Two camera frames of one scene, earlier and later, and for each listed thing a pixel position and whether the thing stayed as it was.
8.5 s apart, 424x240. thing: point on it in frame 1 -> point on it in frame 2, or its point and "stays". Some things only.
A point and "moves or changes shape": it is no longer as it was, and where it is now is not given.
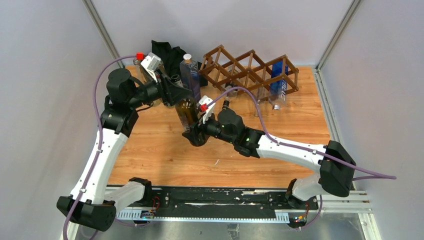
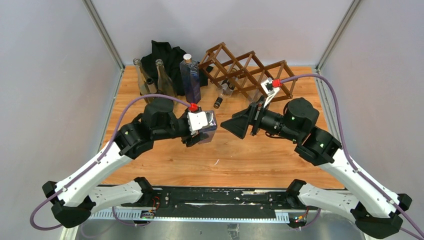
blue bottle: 278,86 moves or changes shape
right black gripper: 193,135 -> 238,124
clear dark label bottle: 140,74 stays
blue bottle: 189,73 stays
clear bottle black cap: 226,102 -> 225,88
